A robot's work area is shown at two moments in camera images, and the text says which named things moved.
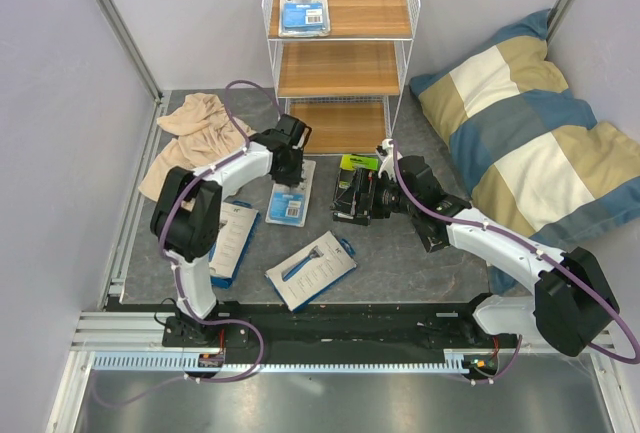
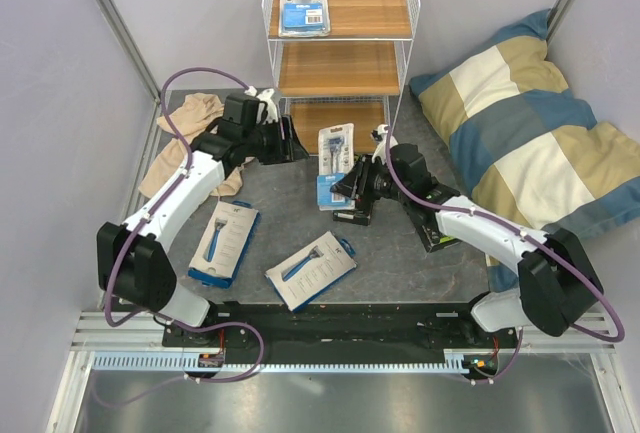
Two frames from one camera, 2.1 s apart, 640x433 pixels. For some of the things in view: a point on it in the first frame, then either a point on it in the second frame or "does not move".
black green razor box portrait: x=432 y=229 does not move
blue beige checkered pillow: x=532 y=160 does not move
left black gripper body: x=290 y=176 -> x=272 y=147
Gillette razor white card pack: x=289 y=204 -> x=336 y=155
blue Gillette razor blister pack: x=303 y=8 does not move
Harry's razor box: x=311 y=271 does not move
